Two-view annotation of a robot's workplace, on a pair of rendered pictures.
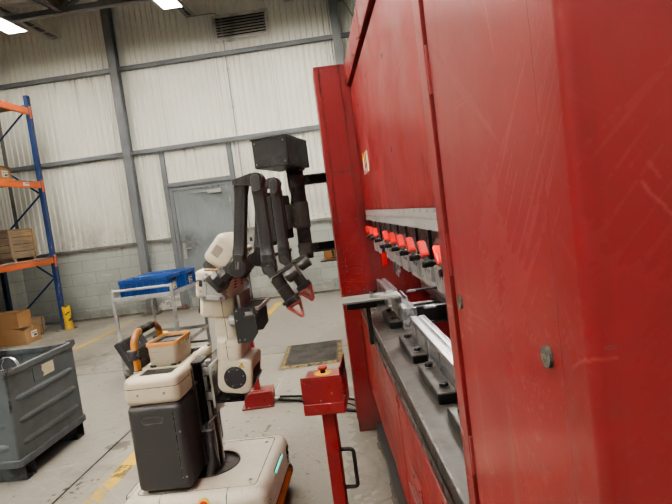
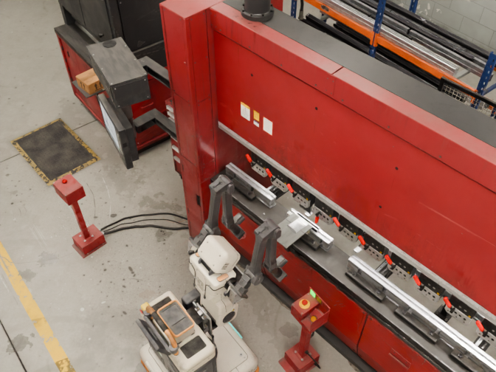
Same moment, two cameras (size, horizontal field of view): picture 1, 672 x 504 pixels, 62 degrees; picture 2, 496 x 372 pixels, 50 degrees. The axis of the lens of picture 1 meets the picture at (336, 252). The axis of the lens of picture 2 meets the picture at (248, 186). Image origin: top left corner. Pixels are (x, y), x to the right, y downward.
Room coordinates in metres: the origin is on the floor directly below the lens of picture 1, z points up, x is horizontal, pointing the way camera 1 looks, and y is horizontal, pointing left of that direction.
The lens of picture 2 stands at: (1.11, 1.62, 3.90)
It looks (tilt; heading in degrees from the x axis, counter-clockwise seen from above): 47 degrees down; 318
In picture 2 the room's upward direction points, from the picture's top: straight up
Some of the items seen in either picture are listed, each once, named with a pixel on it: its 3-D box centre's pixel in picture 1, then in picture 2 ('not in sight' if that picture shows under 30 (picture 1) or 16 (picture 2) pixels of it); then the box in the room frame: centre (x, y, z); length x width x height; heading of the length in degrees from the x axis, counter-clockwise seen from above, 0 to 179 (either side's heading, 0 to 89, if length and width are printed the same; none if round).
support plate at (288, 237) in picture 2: (369, 297); (289, 230); (2.61, -0.13, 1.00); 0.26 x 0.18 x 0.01; 92
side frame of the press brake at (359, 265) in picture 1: (400, 244); (229, 125); (3.59, -0.42, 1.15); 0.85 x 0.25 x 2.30; 92
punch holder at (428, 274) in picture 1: (438, 255); (432, 283); (1.64, -0.30, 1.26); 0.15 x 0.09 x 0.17; 2
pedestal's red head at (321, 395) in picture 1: (325, 383); (309, 310); (2.17, 0.11, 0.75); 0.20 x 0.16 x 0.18; 174
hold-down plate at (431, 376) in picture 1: (436, 381); (416, 324); (1.61, -0.24, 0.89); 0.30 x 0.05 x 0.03; 2
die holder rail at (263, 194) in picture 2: (386, 291); (250, 184); (3.16, -0.26, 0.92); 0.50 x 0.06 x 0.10; 2
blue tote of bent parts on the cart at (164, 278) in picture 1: (150, 285); not in sight; (5.45, 1.85, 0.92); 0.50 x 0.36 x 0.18; 86
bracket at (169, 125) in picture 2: (330, 246); (158, 129); (3.90, 0.03, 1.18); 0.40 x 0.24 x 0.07; 2
